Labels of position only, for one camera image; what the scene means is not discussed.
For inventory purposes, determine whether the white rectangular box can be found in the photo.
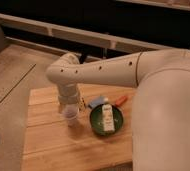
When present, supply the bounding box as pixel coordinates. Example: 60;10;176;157
102;104;115;132

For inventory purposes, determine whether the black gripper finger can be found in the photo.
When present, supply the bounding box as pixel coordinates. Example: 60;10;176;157
81;98;85;109

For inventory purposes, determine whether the white shelf rail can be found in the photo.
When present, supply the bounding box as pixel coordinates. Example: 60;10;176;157
0;13;170;53

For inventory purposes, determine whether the dark green bowl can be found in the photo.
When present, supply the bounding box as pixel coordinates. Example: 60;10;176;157
89;105;124;136

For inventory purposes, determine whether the blue eraser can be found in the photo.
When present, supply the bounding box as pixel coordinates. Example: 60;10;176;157
88;96;108;109

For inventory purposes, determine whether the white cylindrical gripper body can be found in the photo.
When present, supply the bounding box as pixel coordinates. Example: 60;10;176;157
57;84;80;114

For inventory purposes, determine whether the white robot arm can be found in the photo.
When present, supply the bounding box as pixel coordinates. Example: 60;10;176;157
47;49;190;171

